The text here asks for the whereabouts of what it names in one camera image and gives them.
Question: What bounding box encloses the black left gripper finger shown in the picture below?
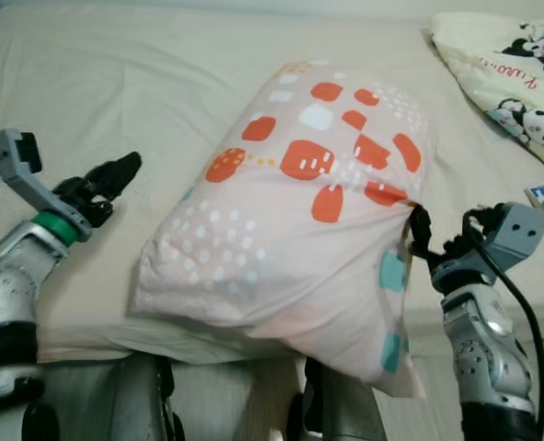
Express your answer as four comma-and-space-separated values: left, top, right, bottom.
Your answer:
86, 152, 142, 185
93, 165, 141, 198

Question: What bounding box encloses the grey robot leg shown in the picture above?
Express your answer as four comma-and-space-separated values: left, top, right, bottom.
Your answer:
286, 356, 389, 441
33, 354, 187, 441

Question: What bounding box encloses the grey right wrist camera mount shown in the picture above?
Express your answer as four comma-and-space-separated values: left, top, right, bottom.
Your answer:
433, 203, 544, 295

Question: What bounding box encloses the grey right robot leg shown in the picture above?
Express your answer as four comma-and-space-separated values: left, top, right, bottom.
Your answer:
286, 356, 389, 441

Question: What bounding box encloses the pink patterned pillow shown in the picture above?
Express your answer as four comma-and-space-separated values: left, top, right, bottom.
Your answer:
130, 60, 438, 399

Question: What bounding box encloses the cream cartoon print blanket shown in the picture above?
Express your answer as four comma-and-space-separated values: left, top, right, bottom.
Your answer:
428, 11, 544, 178

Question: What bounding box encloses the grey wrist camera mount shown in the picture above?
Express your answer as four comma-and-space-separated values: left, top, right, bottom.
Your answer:
433, 203, 544, 295
0, 129, 95, 243

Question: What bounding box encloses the bed with cream sheet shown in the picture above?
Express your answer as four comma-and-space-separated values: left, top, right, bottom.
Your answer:
0, 4, 544, 365

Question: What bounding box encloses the grey left robot leg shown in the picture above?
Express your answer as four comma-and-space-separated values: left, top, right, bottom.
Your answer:
33, 354, 187, 441

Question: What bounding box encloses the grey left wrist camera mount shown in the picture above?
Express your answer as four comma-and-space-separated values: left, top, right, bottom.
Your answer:
0, 129, 95, 243

